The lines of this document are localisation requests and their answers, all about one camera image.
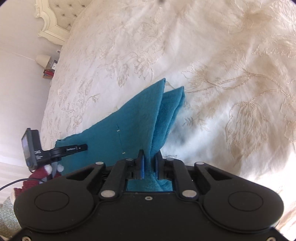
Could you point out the cream embroidered bedspread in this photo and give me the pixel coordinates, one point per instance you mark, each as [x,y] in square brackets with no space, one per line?
[208,46]

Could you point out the grey glittery cloth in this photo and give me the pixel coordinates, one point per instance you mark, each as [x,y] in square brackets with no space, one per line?
[8,215]

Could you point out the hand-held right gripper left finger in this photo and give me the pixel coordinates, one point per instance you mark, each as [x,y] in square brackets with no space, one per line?
[142,166]

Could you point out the cream tufted headboard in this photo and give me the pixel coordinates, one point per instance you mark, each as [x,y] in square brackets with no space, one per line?
[60,18]

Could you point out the person's left forearm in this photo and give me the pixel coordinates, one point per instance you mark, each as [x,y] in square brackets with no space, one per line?
[38,178]

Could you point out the teal pants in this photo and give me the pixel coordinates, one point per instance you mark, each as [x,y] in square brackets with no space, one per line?
[129,129]

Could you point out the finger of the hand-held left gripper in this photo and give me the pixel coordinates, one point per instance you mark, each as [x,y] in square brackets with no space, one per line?
[71,148]

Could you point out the cream table lamp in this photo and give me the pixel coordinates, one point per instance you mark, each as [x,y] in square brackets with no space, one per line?
[42,60]

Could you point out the small desk clock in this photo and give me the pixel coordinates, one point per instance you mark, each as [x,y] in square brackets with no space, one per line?
[54,65]

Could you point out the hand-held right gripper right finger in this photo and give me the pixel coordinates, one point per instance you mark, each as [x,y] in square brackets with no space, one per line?
[157,166]

